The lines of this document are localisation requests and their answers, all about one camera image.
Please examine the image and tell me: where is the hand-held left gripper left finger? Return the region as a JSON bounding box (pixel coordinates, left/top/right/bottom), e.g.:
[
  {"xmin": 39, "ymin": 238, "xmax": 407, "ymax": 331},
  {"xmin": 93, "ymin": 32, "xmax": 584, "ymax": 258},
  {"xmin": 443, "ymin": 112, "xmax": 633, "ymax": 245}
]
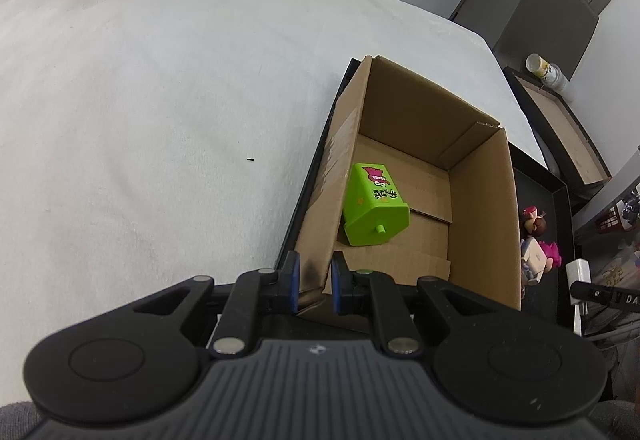
[{"xmin": 134, "ymin": 251, "xmax": 302, "ymax": 357}]

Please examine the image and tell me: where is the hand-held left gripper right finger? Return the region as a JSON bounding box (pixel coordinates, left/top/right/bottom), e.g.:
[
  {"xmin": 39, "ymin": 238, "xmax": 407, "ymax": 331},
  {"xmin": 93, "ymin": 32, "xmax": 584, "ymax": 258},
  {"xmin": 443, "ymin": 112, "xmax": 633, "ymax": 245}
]
[{"xmin": 331, "ymin": 252, "xmax": 496, "ymax": 357}]

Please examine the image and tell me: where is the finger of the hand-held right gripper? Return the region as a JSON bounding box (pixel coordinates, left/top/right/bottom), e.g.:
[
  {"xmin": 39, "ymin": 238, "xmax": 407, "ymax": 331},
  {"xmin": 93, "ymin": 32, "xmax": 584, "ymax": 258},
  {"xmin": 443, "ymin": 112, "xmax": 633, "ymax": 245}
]
[{"xmin": 569, "ymin": 280, "xmax": 640, "ymax": 318}]

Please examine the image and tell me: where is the white charger plug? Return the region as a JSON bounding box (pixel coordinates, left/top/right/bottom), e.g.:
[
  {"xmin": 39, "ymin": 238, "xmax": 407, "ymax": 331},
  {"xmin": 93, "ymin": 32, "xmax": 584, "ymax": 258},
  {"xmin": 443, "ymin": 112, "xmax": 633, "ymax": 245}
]
[{"xmin": 566, "ymin": 259, "xmax": 594, "ymax": 336}]

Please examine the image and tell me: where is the magenta toy figure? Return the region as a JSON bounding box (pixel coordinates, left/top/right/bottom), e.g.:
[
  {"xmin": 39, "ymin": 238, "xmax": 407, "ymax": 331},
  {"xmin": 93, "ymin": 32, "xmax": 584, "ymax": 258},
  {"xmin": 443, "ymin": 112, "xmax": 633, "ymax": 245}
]
[{"xmin": 541, "ymin": 240, "xmax": 564, "ymax": 271}]

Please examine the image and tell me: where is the white cube-shaped figurine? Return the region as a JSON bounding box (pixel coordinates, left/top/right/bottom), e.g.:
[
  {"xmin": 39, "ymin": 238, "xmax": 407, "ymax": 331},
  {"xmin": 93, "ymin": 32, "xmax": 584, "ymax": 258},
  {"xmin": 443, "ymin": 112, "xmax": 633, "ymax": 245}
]
[{"xmin": 520, "ymin": 237, "xmax": 549, "ymax": 287}]

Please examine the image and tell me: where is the green toy trash bin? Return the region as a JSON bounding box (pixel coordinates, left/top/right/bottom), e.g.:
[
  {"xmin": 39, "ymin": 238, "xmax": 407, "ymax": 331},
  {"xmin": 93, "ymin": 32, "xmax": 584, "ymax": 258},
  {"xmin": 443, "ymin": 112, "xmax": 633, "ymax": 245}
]
[{"xmin": 342, "ymin": 163, "xmax": 411, "ymax": 248}]

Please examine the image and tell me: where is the brown-haired doll figurine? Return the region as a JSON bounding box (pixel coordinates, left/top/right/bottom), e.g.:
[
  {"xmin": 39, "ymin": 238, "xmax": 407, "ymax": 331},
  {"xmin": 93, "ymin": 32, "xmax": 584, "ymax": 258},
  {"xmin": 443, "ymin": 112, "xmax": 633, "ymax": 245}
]
[{"xmin": 520, "ymin": 205, "xmax": 549, "ymax": 239}]

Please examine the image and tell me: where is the brown cardboard box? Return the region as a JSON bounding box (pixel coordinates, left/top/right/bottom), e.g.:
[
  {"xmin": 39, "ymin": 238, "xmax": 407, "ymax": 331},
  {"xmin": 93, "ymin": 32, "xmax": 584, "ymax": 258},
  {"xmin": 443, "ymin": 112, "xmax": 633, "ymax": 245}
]
[{"xmin": 293, "ymin": 54, "xmax": 524, "ymax": 336}]

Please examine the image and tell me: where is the brown tray with black rim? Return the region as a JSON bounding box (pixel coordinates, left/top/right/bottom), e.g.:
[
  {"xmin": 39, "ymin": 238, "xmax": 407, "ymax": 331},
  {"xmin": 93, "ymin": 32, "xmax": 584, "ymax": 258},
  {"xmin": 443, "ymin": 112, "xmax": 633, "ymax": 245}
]
[{"xmin": 502, "ymin": 66, "xmax": 613, "ymax": 185}]

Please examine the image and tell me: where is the clear plastic bottle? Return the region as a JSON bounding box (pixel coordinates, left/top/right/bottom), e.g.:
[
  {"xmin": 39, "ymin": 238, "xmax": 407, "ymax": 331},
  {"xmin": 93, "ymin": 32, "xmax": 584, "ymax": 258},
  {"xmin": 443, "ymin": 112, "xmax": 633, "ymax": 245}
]
[{"xmin": 525, "ymin": 53, "xmax": 570, "ymax": 93}]

